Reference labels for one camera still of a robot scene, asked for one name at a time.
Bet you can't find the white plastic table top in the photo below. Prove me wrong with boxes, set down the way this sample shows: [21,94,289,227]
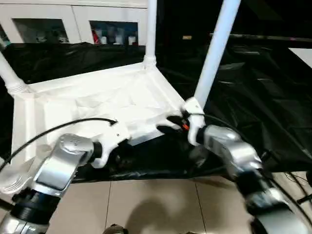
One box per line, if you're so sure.
[0,63,194,195]

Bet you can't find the black work mat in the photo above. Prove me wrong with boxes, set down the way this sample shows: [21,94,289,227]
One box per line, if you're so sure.
[0,41,312,182]

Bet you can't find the white flat board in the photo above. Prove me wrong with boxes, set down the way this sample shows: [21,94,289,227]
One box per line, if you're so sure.
[289,47,312,66]

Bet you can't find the black tripod stand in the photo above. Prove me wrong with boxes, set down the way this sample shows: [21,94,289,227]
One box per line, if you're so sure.
[296,170,312,205]

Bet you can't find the white glass door cabinet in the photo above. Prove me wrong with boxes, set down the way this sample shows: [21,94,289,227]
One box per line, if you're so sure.
[0,0,149,46]

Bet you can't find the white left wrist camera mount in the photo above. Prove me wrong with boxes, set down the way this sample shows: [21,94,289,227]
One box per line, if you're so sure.
[91,118,134,170]

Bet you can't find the black frame strut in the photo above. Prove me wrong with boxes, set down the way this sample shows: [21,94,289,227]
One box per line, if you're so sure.
[0,198,13,211]

